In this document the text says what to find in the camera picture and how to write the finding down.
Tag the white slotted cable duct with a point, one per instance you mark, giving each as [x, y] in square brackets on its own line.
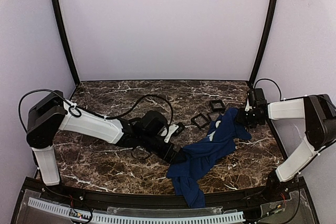
[133, 215]

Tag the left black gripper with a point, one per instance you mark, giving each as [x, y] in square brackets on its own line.
[171, 154]

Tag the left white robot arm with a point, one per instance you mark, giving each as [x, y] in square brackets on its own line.
[54, 113]

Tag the black frame post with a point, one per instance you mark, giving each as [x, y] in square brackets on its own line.
[263, 41]
[65, 41]

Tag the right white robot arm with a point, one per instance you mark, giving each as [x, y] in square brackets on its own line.
[316, 133]

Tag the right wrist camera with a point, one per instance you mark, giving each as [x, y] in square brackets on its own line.
[255, 99]

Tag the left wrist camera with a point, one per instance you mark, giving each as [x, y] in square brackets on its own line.
[174, 130]

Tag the left black frame post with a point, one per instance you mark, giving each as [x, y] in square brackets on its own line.
[65, 41]

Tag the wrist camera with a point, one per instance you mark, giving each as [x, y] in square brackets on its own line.
[174, 130]
[255, 99]

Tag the black front rail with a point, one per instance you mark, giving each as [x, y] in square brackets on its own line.
[241, 199]

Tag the black square tray middle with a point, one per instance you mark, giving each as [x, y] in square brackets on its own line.
[213, 116]

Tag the navy blue t-shirt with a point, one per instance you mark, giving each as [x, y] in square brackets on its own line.
[203, 155]

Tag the right black frame post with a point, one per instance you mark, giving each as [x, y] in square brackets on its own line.
[263, 41]

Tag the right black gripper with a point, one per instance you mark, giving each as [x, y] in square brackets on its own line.
[243, 116]

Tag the black square tray far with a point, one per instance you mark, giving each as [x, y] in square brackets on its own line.
[217, 105]

